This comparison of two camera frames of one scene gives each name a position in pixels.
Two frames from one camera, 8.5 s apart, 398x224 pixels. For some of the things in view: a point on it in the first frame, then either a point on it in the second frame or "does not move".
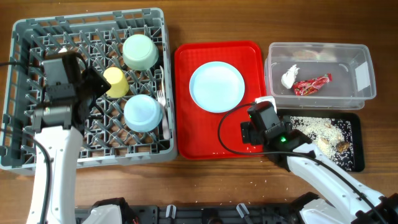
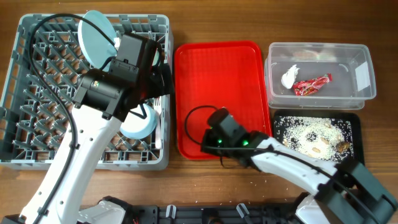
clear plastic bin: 319,76 does not move
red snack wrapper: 306,87 does not move
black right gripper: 249,134 to 208,139
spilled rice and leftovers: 333,137 does not move
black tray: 337,135 does not move
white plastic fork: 165,122 to 158,107
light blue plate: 217,87 to 96,48
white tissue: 289,76 does not move
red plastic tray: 211,78 does not move
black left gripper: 102,84 to 158,88
